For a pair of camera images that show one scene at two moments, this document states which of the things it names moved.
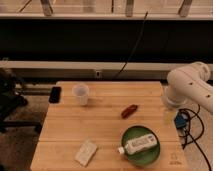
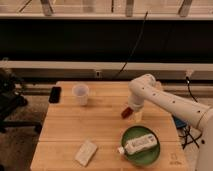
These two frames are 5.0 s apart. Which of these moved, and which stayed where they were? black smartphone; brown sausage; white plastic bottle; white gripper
Moved: white gripper
Stayed: black smartphone; white plastic bottle; brown sausage
